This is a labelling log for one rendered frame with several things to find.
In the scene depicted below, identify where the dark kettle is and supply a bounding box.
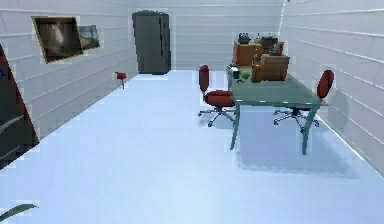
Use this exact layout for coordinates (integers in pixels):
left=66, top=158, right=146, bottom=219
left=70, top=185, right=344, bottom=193
left=237, top=32, right=252, bottom=45

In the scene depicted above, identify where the red office chair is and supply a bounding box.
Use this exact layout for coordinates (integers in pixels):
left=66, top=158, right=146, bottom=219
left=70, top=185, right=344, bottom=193
left=197, top=64, right=237, bottom=128
left=273, top=69, right=335, bottom=134

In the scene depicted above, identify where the brown tall wooden holder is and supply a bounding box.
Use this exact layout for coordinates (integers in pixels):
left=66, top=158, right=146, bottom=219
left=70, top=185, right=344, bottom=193
left=251, top=55, right=264, bottom=84

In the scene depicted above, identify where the small red stool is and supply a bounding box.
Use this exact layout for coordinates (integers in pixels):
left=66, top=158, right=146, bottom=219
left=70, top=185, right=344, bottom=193
left=115, top=71, right=128, bottom=90

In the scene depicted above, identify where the dark grey fridge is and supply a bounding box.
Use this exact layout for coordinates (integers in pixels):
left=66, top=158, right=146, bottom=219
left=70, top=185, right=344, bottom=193
left=131, top=10, right=172, bottom=75

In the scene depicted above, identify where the green glass table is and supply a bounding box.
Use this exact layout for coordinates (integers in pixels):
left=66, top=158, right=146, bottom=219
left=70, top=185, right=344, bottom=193
left=227, top=65, right=329, bottom=156

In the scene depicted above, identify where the brown wooden box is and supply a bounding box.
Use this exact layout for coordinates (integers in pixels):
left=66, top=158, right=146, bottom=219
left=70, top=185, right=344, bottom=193
left=260, top=53, right=291, bottom=82

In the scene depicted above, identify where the dark coffee machine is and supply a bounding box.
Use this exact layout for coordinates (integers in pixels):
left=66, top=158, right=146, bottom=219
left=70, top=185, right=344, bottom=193
left=259, top=35, right=280, bottom=56

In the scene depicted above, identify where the dark room door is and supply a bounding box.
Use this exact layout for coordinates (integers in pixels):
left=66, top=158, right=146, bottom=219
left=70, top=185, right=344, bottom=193
left=0, top=44, right=40, bottom=171

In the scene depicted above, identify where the green house plant leaf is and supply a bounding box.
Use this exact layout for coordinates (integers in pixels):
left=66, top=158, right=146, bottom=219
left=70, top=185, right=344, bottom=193
left=0, top=203, right=39, bottom=222

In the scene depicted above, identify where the black fridge handle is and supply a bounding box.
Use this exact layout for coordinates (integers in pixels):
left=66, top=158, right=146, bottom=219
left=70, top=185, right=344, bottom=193
left=158, top=15, right=168, bottom=57

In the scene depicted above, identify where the small landscape wall picture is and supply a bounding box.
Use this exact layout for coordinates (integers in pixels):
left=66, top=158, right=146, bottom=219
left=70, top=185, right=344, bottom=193
left=78, top=24, right=101, bottom=51

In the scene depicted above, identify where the dark framed wall picture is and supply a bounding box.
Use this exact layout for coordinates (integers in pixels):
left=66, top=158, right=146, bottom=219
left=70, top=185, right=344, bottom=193
left=31, top=15, right=84, bottom=64

